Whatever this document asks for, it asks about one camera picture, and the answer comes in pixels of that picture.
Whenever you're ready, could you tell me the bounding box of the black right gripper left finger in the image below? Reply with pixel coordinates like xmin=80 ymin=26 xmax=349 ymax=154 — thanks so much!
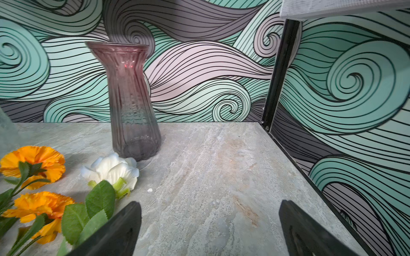
xmin=69 ymin=201 xmax=142 ymax=256

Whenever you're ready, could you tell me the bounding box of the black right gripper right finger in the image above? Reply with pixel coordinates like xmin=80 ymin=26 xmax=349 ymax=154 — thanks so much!
xmin=279 ymin=200 xmax=357 ymax=256

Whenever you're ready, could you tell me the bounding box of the white rose flower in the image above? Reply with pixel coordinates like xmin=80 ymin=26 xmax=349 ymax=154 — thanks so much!
xmin=57 ymin=153 xmax=139 ymax=256

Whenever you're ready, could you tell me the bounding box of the orange marigold flower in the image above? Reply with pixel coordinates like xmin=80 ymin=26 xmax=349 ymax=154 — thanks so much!
xmin=1 ymin=192 xmax=75 ymax=256
xmin=0 ymin=145 xmax=66 ymax=218

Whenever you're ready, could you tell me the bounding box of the purple glass vase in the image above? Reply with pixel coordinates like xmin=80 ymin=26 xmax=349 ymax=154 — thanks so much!
xmin=86 ymin=41 xmax=161 ymax=161

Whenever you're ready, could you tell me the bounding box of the clear glass vase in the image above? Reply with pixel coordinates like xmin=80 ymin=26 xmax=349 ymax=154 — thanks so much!
xmin=0 ymin=109 xmax=21 ymax=158

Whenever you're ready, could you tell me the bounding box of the black frame post right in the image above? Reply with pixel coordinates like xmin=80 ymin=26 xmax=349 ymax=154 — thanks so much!
xmin=261 ymin=20 xmax=301 ymax=132

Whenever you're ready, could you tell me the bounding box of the clear mesh wall bin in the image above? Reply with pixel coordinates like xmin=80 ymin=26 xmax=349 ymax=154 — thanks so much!
xmin=280 ymin=0 xmax=410 ymax=21

